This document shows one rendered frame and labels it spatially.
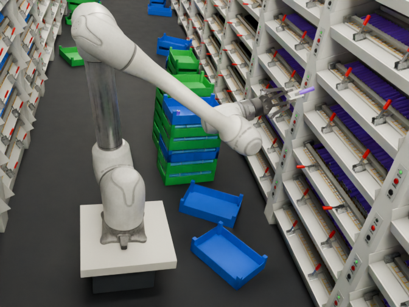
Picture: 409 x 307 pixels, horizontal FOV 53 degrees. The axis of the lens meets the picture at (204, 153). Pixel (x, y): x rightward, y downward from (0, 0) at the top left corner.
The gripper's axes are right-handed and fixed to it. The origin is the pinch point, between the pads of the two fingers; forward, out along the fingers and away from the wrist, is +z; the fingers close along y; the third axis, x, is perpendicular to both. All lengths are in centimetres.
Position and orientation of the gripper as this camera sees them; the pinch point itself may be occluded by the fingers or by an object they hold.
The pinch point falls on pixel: (294, 94)
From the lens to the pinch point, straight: 175.3
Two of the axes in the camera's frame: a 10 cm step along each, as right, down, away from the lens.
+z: 9.1, -3.2, 2.7
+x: -2.8, 0.1, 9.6
